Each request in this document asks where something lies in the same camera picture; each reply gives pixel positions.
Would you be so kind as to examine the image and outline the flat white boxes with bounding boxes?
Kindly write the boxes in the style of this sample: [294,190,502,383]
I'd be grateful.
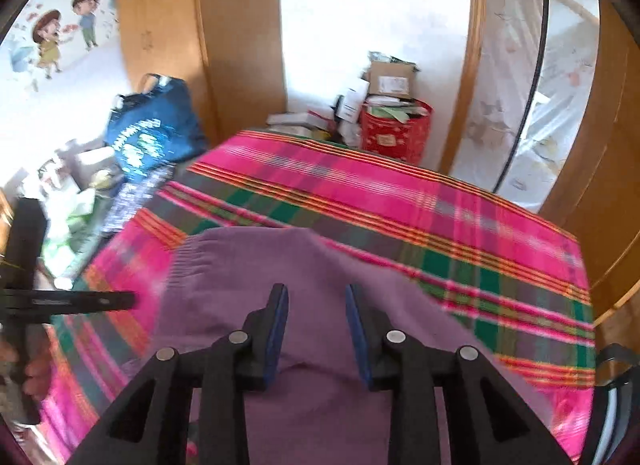
[266,111,334,139]

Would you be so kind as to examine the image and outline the blue printed tote bag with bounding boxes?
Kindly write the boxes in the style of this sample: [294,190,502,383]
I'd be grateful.
[104,73,209,182]

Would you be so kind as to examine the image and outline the cardboard box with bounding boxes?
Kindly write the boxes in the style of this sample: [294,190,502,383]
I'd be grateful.
[363,59,419,102]

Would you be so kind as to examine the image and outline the wooden nightstand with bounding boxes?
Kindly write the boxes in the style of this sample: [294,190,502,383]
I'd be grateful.
[0,189,17,257]

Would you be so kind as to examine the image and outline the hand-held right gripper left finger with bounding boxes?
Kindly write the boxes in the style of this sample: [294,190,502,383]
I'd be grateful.
[65,283,290,465]

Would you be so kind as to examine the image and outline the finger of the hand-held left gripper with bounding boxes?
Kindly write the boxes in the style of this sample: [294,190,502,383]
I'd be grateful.
[30,290,137,316]

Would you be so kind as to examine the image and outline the pink green plaid blanket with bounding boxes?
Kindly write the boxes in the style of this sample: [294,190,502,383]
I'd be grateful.
[37,129,599,465]

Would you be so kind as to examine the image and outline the black and white chair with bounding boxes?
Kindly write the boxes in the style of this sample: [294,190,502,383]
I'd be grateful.
[581,341,640,465]

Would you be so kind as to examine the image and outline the red printed bucket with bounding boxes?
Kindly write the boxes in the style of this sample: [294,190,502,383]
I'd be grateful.
[360,98,434,166]

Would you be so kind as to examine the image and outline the white small box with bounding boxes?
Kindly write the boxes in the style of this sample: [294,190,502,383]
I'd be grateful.
[334,79,371,124]

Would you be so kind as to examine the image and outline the purple pants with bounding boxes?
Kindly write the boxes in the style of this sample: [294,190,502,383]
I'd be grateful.
[150,226,556,465]

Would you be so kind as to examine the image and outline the wooden framed glass door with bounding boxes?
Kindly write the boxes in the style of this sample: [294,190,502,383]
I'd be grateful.
[439,0,640,327]

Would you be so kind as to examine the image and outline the dotted dark cloth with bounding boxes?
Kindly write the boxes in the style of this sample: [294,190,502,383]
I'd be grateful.
[101,166,174,237]

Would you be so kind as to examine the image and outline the wooden wardrobe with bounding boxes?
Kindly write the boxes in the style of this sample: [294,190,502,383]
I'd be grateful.
[114,0,289,146]

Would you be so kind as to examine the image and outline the cartoon wall sticker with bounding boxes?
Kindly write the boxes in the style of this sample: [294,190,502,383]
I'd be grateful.
[4,0,119,92]

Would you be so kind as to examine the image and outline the white side table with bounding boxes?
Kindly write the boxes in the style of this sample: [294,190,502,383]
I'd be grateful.
[12,140,124,287]

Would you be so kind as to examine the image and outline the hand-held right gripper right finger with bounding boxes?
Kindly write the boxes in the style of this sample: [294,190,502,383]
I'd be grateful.
[346,283,576,465]

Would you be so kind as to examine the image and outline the person's left hand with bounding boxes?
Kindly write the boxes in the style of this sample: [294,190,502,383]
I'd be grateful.
[22,344,52,403]

